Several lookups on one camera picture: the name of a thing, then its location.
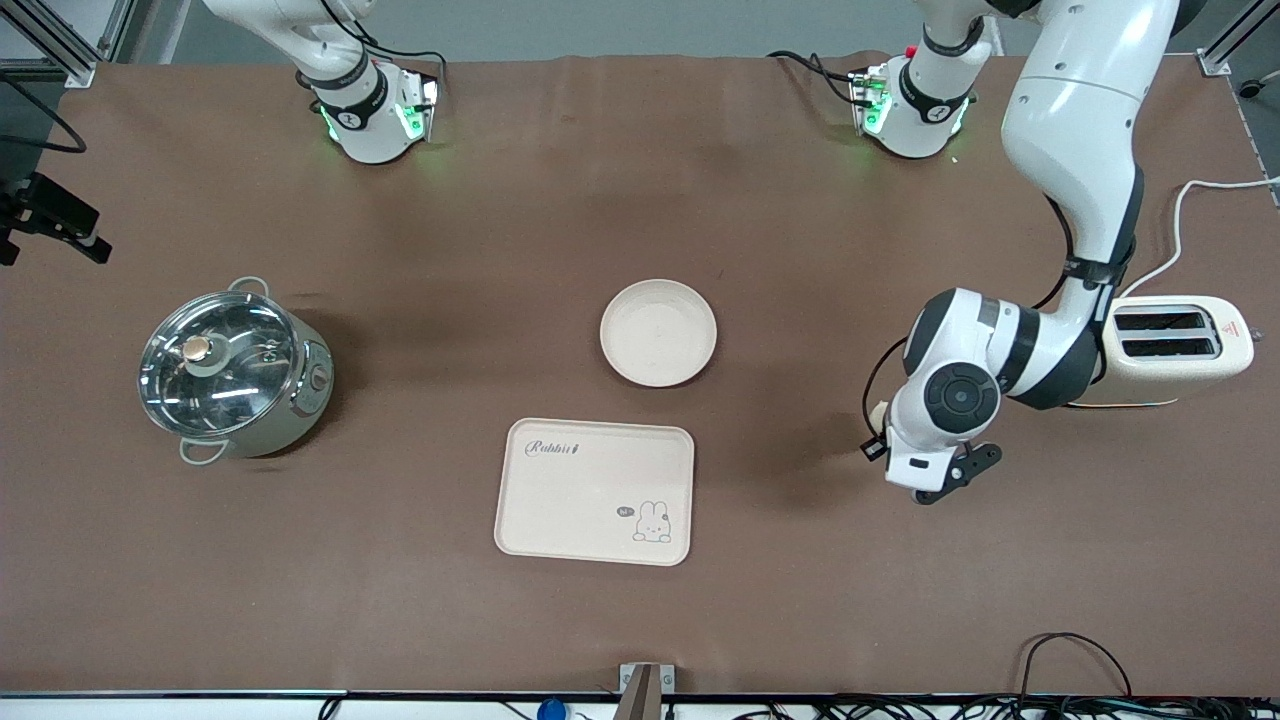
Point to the grey metal table bracket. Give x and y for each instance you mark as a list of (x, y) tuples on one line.
[(640, 695)]

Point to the cream rectangular rabbit tray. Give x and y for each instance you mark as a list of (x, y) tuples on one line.
[(590, 500)]

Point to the black caster wheel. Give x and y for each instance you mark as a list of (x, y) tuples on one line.
[(1249, 88)]

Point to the aluminium frame profile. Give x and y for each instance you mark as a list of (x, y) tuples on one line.
[(70, 55), (1215, 60)]

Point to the silver electric cooking pot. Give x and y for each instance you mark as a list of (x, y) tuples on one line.
[(300, 412)]

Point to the glass pot lid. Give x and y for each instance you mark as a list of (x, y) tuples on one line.
[(230, 385)]

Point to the cream round plate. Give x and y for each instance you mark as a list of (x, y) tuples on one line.
[(658, 335)]

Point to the white two-slot toaster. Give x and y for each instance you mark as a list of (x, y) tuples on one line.
[(1230, 350)]

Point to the blue round cap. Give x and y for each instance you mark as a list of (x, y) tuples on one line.
[(551, 711)]

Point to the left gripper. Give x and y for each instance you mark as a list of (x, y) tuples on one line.
[(868, 453)]

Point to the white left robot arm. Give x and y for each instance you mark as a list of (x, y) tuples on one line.
[(1075, 120)]

